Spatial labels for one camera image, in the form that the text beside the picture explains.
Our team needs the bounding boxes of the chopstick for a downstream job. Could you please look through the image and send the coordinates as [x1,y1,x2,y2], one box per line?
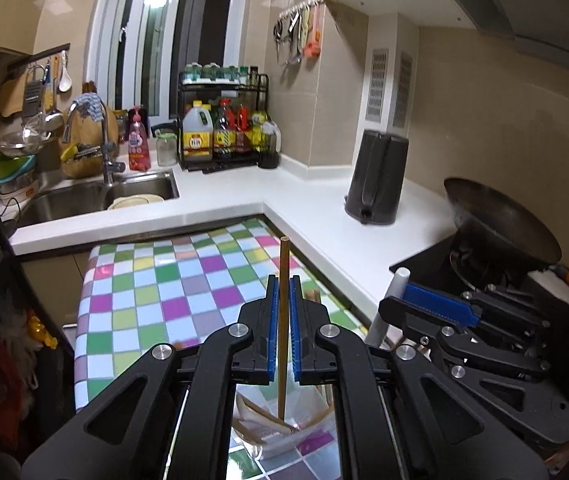
[277,236,291,420]

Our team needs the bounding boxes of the black condiment rack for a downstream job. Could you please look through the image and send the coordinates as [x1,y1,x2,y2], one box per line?
[177,63,269,174]

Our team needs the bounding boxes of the black gas stove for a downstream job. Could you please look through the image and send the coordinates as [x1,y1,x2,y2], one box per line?
[401,229,569,320]

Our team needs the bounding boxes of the yellow oil jug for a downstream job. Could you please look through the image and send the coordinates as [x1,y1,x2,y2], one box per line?
[182,101,214,162]

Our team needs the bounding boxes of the pink dish soap bottle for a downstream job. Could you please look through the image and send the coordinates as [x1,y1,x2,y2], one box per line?
[128,106,151,172]

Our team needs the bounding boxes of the black wok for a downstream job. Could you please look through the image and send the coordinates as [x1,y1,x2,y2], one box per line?
[444,177,562,270]

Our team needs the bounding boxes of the black electric kettle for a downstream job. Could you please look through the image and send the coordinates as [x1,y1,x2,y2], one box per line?
[345,129,409,226]

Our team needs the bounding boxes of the hanging utensils on wall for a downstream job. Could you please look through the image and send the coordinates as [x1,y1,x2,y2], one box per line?
[272,0,323,67]

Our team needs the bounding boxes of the dark sauce bottle red cap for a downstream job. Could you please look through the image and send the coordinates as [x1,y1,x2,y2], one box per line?
[213,99,236,159]

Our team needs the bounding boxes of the white plate in sink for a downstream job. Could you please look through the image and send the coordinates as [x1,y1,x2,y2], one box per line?
[108,194,164,210]

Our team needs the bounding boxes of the black shelf rack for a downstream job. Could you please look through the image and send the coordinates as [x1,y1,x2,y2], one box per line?
[0,214,75,436]

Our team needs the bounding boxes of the steel kitchen sink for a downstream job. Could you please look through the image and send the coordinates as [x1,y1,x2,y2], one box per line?
[18,172,179,228]

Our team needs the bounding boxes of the glass jar green lid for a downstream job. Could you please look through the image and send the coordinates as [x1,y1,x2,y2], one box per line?
[156,130,178,167]

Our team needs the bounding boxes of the steel colander bowl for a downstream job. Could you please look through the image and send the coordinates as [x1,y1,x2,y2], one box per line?
[0,128,51,157]

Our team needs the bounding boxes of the chrome faucet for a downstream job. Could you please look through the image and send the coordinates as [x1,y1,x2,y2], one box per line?
[60,92,126,186]

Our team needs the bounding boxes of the clear plastic utensil container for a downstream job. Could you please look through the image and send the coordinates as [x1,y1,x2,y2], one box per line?
[231,386,335,458]

